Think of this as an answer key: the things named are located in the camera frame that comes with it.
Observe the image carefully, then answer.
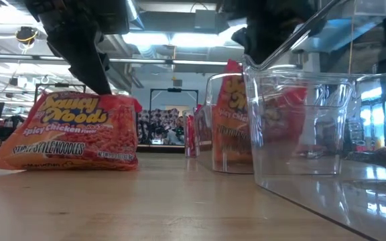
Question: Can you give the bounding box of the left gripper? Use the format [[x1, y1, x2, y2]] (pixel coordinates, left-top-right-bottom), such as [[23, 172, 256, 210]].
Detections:
[[23, 0, 131, 96]]

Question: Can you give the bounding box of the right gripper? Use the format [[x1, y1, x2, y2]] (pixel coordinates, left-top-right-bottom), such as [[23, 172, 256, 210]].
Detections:
[[216, 0, 318, 65]]

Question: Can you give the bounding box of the orange Saucy Noods pack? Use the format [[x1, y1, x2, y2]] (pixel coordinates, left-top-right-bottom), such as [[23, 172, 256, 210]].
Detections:
[[211, 59, 308, 165], [0, 90, 143, 172]]

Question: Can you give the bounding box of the grey ceiling box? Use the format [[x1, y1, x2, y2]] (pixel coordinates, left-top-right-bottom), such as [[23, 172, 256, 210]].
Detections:
[[194, 9, 218, 30]]

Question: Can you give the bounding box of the bright ceiling light panel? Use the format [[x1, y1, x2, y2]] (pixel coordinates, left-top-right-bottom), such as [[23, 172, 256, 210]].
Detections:
[[121, 23, 247, 48]]

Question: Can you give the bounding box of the long ceiling light tube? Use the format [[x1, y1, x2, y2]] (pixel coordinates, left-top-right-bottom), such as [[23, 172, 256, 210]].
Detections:
[[0, 53, 229, 67]]

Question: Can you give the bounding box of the dark patterned cloth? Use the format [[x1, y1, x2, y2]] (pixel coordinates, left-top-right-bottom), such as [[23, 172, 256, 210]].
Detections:
[[137, 107, 180, 141]]

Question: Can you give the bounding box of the clear plastic bin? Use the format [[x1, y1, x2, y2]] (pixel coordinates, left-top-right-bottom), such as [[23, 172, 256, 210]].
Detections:
[[205, 72, 259, 175], [241, 0, 386, 241], [183, 108, 214, 159]]

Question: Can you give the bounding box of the person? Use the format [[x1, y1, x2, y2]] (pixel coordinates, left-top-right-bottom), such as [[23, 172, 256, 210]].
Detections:
[[166, 115, 186, 145]]

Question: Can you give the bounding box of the background wooden workbench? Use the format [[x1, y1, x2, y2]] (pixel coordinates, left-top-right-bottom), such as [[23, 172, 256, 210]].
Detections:
[[137, 143, 187, 153]]

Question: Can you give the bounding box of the black ceiling camera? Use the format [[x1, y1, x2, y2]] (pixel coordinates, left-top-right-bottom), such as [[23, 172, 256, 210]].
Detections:
[[14, 25, 39, 46]]

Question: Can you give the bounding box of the silver ventilation duct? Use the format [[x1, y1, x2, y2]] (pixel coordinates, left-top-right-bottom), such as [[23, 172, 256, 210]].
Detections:
[[125, 0, 145, 31]]

